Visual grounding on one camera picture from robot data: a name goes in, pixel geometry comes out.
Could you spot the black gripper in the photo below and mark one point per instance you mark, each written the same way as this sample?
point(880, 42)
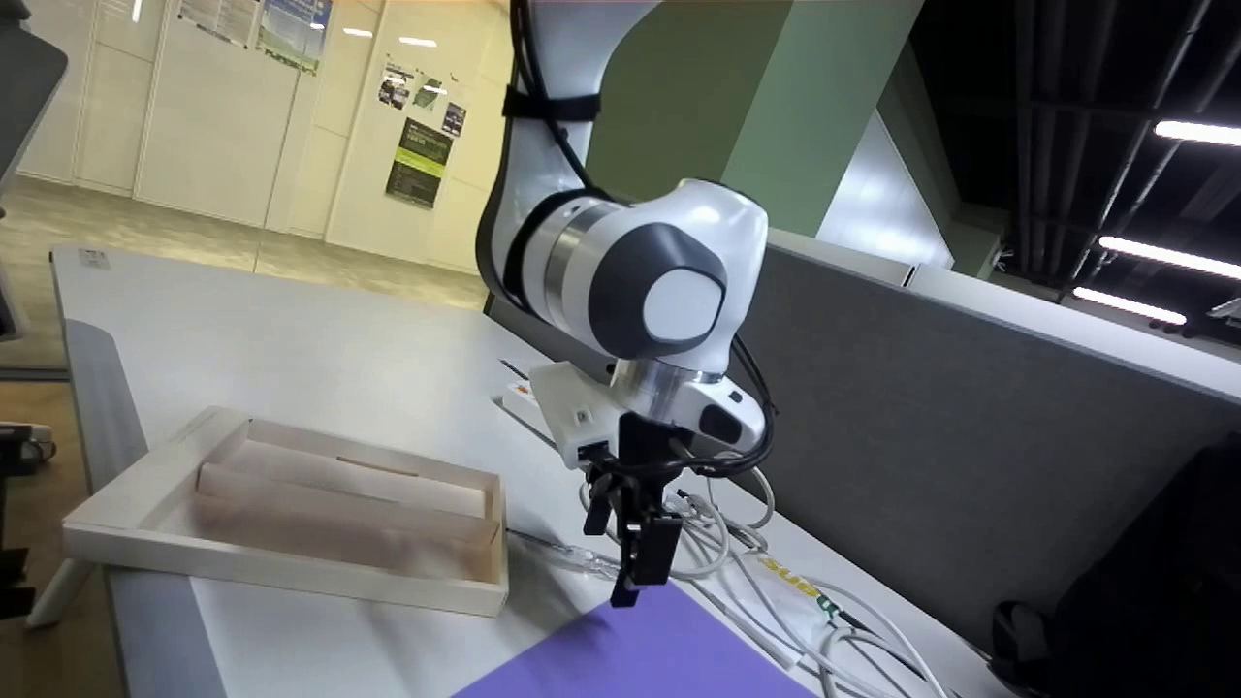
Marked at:
point(630, 490)

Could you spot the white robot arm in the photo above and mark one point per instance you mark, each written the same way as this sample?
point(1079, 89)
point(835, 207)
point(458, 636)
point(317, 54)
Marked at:
point(663, 288)

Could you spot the beige wooden tray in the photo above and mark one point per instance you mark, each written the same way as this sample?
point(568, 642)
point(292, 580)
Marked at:
point(301, 509)

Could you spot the white power strip orange switches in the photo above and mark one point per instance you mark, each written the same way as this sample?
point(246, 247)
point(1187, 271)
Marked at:
point(522, 403)

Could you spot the grey partition panel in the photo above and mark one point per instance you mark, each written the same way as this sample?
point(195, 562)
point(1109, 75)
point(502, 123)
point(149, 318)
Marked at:
point(960, 438)

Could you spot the green pillar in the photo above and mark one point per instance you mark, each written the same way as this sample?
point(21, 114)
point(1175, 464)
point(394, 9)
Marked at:
point(778, 99)

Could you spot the green black wall poster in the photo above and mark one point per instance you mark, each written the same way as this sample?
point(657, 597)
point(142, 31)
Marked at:
point(421, 164)

